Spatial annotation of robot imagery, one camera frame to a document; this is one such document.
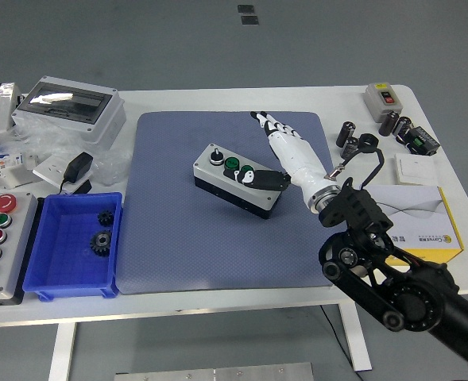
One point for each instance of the white wall switch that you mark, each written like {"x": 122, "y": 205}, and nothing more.
{"x": 416, "y": 170}

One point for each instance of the grey four-button control box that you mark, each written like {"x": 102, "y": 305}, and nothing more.
{"x": 210, "y": 171}

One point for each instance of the grey five-button control box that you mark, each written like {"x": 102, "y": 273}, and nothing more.
{"x": 17, "y": 254}

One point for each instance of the white wall socket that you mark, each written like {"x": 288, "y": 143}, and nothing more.
{"x": 49, "y": 168}

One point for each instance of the silver metal plate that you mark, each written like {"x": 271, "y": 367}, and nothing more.
{"x": 217, "y": 373}

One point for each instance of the small black bevel gear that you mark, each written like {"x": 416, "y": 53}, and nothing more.
{"x": 105, "y": 218}

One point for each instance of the black module green terminal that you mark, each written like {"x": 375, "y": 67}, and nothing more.
{"x": 424, "y": 142}

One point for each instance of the grey distribution box clear lid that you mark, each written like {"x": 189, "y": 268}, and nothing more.
{"x": 98, "y": 127}

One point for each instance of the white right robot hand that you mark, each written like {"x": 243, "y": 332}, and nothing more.
{"x": 297, "y": 158}

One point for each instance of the yellow white cardboard box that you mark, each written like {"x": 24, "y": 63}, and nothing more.
{"x": 424, "y": 222}

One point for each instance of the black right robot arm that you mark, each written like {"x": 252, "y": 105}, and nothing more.
{"x": 416, "y": 301}

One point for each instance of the black striped cylindrical capacitor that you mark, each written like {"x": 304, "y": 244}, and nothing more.
{"x": 349, "y": 150}
{"x": 402, "y": 126}

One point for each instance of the white upright box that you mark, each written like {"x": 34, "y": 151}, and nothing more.
{"x": 4, "y": 111}

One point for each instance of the blue plastic bin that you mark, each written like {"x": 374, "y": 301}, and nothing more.
{"x": 70, "y": 270}

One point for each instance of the grey two-button switch box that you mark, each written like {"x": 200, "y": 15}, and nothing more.
{"x": 376, "y": 101}

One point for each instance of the black power adapter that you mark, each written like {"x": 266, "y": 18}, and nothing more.
{"x": 78, "y": 166}

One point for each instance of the dark floor plate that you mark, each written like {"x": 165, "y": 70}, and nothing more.
{"x": 249, "y": 20}
{"x": 245, "y": 8}

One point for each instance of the white circuit breaker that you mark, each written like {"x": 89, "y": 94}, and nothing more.
{"x": 9, "y": 174}

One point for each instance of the grey-blue table mat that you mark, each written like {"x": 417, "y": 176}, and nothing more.
{"x": 186, "y": 246}

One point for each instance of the brown cylindrical capacitor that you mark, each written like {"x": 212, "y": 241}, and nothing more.
{"x": 388, "y": 124}
{"x": 345, "y": 135}

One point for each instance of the clear plastic bag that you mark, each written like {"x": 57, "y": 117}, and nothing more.
{"x": 110, "y": 166}

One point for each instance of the large black bevel gear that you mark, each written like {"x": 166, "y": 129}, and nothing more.
{"x": 101, "y": 243}

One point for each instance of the white table leg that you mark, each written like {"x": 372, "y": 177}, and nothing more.
{"x": 354, "y": 341}
{"x": 62, "y": 349}

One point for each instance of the black hex nut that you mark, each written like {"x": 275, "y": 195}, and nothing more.
{"x": 373, "y": 141}

